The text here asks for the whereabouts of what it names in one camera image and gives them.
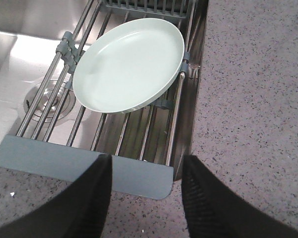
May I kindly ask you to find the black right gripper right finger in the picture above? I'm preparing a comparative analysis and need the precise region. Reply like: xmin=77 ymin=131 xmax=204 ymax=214
xmin=181 ymin=155 xmax=298 ymax=238

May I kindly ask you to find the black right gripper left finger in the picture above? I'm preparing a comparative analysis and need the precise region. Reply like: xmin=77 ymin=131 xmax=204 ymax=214
xmin=0 ymin=154 xmax=112 ymax=238

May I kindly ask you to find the light green round plate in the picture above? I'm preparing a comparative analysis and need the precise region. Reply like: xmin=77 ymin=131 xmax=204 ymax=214
xmin=73 ymin=18 xmax=185 ymax=114

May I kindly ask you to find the metal roll-up dry rack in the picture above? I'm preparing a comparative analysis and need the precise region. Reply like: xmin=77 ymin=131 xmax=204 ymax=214
xmin=0 ymin=0 xmax=197 ymax=200

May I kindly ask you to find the round steel sink drain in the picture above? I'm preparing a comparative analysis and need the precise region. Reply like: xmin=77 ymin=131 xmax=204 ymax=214
xmin=23 ymin=78 xmax=76 ymax=123

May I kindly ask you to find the stainless steel sink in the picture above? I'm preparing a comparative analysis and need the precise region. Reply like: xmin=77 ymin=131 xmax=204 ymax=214
xmin=0 ymin=0 xmax=208 ymax=179

